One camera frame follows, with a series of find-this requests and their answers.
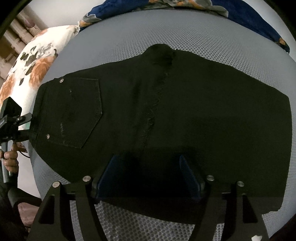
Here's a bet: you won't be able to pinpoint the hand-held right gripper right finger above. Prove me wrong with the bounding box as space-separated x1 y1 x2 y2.
178 155 270 241

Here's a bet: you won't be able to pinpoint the grey mesh bed mat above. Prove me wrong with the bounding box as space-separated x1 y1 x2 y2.
28 9 296 241

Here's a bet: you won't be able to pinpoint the beige patterned curtain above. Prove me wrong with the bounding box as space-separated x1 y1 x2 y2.
0 5 47 77

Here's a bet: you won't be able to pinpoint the blue floral blanket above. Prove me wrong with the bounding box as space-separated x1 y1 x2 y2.
77 0 290 55

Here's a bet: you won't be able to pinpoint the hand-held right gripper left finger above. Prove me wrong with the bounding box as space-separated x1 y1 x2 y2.
28 155 121 241

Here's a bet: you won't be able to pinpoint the black cable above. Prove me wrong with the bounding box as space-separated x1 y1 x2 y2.
17 148 30 160

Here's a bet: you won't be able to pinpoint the white floral pillow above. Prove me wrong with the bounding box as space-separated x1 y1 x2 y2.
0 25 80 130

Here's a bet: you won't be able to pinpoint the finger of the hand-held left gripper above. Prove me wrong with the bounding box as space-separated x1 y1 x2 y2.
14 113 32 139

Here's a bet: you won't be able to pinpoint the person's left hand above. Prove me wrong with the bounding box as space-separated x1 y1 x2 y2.
0 142 19 177

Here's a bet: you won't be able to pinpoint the black pants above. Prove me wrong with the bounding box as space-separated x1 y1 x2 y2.
29 44 292 225

